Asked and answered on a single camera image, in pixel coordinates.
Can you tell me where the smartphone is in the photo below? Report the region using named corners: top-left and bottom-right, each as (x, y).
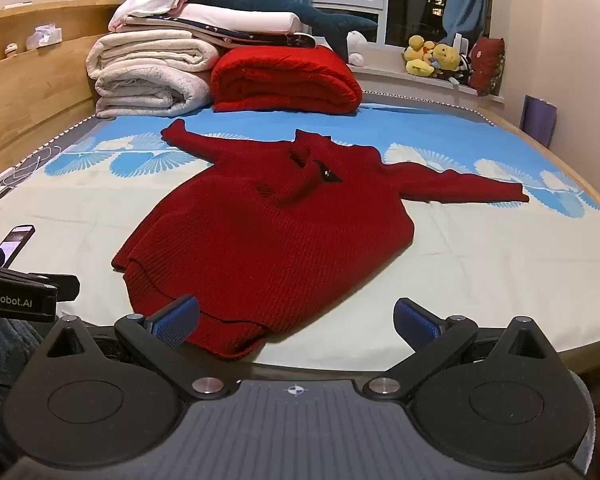
top-left (0, 225), bottom-right (35, 267)

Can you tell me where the person's dark clothing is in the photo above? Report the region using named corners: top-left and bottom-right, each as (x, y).
top-left (0, 315), bottom-right (48, 466)

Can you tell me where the tissue pack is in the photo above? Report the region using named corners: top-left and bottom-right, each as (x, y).
top-left (26, 24), bottom-right (63, 51)

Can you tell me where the grey mattress pad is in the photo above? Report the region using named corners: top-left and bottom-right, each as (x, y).
top-left (0, 114), bottom-right (101, 216)

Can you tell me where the wooden bed frame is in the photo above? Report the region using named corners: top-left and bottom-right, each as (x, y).
top-left (0, 0), bottom-right (600, 396)

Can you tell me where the yellow plush toy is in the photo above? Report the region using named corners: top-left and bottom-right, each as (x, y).
top-left (404, 35), bottom-right (437, 78)
top-left (430, 44), bottom-right (463, 78)

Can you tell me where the grey-white folded quilt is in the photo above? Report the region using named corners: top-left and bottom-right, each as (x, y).
top-left (94, 65), bottom-right (213, 120)

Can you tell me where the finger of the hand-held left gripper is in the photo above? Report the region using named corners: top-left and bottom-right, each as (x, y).
top-left (10, 273), bottom-right (81, 307)

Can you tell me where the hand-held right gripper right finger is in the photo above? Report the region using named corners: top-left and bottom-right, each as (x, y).
top-left (362, 297), bottom-right (556, 401)

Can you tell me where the striped plush toy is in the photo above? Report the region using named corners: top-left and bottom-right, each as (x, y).
top-left (445, 52), bottom-right (475, 86)

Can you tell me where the white plush toy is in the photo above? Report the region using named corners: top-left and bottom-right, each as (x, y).
top-left (347, 30), bottom-right (367, 67)

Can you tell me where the purple bag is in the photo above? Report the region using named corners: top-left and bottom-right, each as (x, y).
top-left (522, 95), bottom-right (558, 150)

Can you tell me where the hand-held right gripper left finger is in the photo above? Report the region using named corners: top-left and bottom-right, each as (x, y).
top-left (44, 296), bottom-right (233, 401)

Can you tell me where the blue and white printed bedsheet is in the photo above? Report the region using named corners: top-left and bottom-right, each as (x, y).
top-left (0, 102), bottom-right (600, 376)

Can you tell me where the red folded blanket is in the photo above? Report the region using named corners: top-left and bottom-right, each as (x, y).
top-left (210, 46), bottom-right (365, 113)

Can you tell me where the white charging cable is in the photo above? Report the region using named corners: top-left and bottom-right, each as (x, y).
top-left (12, 146), bottom-right (63, 183)

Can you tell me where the white and pink folded sheet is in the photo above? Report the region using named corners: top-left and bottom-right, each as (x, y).
top-left (109, 0), bottom-right (201, 33)

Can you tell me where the cream folded quilt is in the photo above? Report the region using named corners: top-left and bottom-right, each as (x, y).
top-left (86, 30), bottom-right (223, 78)

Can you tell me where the red knitted sweater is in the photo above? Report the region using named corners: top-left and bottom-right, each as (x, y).
top-left (111, 119), bottom-right (531, 361)

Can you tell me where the dark red cushion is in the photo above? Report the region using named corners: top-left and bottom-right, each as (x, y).
top-left (467, 36), bottom-right (507, 97)

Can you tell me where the blue shark plush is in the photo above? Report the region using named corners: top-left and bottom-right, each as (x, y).
top-left (190, 0), bottom-right (378, 58)

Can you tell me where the white framed window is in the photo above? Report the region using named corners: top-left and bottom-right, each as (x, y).
top-left (310, 0), bottom-right (453, 47)

